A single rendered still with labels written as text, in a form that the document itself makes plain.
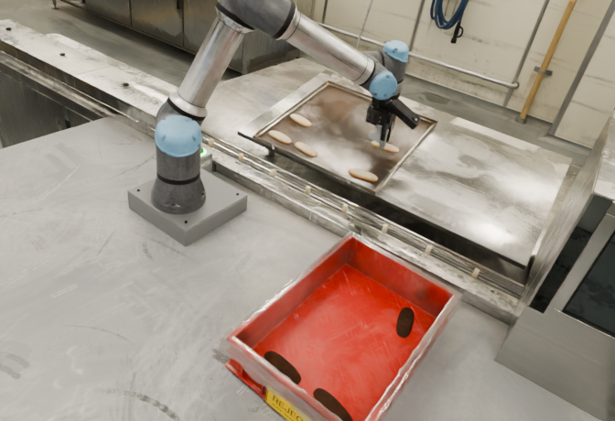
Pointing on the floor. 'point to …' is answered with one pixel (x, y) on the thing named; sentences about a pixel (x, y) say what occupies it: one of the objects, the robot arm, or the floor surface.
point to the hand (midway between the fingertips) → (385, 144)
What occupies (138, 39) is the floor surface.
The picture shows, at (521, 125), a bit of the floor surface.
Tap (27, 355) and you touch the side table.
